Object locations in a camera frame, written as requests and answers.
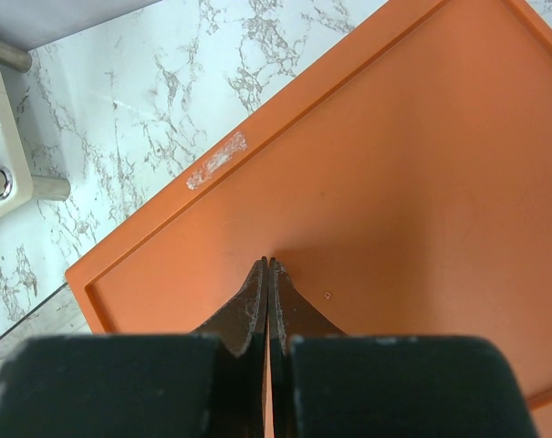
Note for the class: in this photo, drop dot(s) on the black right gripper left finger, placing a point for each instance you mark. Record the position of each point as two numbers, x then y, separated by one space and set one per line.
230 369

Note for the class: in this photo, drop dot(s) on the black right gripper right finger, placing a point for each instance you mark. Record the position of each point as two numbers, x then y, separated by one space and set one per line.
290 314

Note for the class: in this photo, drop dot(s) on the orange drawer box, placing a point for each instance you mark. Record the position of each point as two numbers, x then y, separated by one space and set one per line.
404 181

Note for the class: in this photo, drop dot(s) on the clear drawer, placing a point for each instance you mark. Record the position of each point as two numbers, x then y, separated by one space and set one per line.
58 314

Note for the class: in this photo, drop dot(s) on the white two-tier shelf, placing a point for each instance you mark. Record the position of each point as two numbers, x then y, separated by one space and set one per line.
18 184

